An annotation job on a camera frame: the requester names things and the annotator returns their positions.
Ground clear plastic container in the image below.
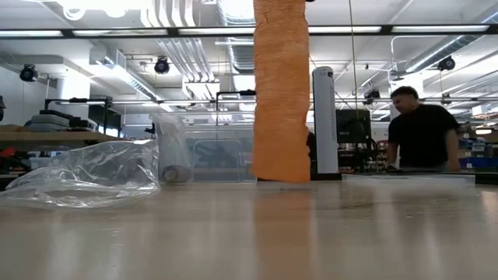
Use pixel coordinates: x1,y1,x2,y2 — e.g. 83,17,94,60
149,111,258,184

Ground orange elastic bandage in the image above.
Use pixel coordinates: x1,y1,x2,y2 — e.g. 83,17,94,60
251,0,312,184

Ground clear plastic bag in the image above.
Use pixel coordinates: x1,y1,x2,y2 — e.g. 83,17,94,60
0,139,161,209

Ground person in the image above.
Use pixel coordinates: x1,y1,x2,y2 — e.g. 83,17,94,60
307,130,317,174
387,86,463,173

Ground slim white pillar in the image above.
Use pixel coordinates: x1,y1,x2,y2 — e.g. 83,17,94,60
312,65,339,175

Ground black cabinet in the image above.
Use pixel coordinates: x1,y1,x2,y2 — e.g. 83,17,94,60
336,109,373,172

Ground wide white column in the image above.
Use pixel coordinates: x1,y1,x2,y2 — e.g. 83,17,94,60
390,73,428,117

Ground black overhead rig beam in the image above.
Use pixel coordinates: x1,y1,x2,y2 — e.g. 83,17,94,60
0,23,498,39

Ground wooden workbench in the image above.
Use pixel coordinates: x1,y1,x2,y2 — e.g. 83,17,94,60
0,124,132,153

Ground stacked grey pads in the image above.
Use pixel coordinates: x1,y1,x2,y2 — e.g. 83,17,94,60
25,109,98,133

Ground shelf with blue bins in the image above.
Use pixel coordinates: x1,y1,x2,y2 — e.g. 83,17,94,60
458,124,498,169

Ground red and black tool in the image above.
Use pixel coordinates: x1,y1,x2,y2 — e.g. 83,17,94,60
0,146,20,172

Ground ribbed silver ceiling duct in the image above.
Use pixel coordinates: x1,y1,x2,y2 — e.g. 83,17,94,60
217,0,256,75

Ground black aluminium table frame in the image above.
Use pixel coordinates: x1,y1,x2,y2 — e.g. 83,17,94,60
0,170,498,191

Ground black ceiling cable reel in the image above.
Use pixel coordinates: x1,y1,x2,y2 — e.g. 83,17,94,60
154,56,171,75
363,89,381,106
19,64,39,83
438,55,456,72

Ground thin hanging cable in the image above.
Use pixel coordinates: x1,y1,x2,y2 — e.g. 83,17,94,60
347,0,361,117

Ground long silver ceiling duct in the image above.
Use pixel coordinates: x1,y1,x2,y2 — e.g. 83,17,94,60
404,11,498,75

